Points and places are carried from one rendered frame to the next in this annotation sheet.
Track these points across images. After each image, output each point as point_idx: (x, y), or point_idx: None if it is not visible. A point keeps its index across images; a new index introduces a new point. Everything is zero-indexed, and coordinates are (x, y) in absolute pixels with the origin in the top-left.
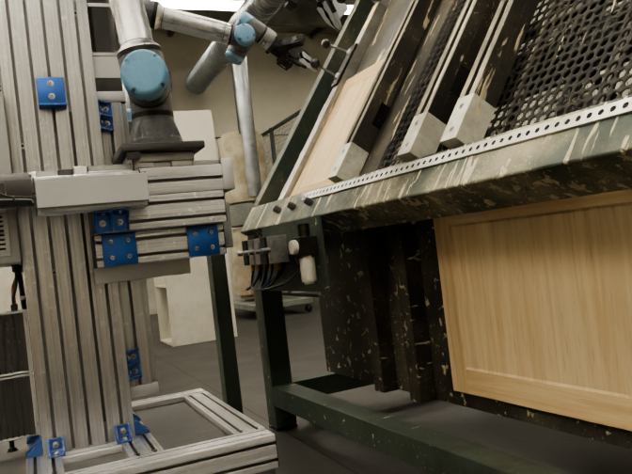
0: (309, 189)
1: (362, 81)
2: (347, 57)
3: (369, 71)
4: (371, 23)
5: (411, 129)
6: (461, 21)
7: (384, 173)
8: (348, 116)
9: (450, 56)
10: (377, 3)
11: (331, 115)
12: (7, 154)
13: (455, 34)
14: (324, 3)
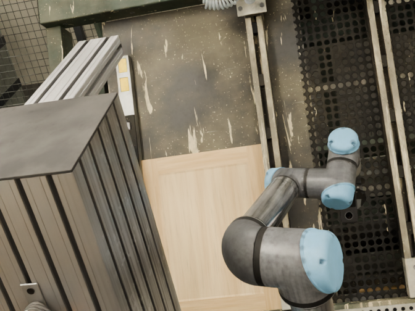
0: (207, 306)
1: (191, 171)
2: (131, 134)
3: (198, 161)
4: (131, 83)
5: (412, 272)
6: (396, 161)
7: (391, 309)
8: (204, 216)
9: (414, 202)
10: (125, 57)
11: (153, 208)
12: None
13: (398, 175)
14: (357, 200)
